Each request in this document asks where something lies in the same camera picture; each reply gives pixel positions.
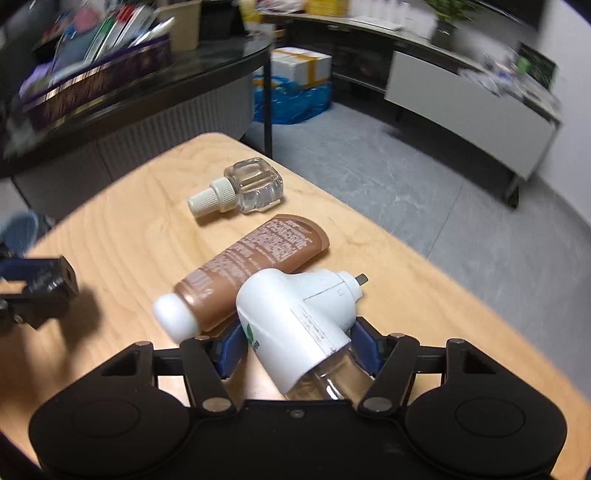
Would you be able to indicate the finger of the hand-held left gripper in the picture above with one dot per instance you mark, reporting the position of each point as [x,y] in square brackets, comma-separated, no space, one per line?
[48,288]

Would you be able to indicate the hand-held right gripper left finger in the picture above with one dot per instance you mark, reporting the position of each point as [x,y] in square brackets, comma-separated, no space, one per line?
[228,350]

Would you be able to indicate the blue plastic bag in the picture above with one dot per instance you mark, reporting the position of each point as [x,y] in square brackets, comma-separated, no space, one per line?
[286,104]

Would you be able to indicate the white box with yellow tape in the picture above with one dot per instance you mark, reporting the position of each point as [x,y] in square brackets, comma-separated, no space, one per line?
[300,67]

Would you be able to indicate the white plug-in repellent device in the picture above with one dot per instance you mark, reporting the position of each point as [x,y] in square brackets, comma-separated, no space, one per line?
[286,318]

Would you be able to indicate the white router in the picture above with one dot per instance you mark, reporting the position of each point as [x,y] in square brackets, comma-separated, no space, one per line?
[392,14]

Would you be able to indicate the brown tube with white cap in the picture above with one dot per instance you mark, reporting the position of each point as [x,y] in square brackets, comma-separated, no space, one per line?
[244,267]

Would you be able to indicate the clear square bottle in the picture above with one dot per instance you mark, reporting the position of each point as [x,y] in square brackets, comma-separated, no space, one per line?
[254,187]

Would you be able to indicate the green and black box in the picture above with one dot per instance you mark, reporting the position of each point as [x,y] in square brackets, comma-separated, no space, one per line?
[538,67]

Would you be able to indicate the black glass side table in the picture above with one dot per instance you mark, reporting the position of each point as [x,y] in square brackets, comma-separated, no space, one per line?
[138,92]

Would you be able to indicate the grey television cabinet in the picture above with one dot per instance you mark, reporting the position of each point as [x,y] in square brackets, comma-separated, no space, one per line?
[461,83]

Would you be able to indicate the white cabinet drawer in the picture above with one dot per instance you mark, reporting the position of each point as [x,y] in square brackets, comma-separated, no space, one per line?
[466,120]

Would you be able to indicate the potted green plant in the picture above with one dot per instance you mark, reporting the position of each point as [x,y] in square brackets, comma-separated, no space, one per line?
[450,21]

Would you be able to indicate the purple box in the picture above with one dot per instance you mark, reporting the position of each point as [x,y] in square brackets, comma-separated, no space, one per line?
[92,87]

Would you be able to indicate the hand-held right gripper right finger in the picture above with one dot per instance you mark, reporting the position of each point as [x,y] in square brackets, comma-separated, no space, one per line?
[365,347]

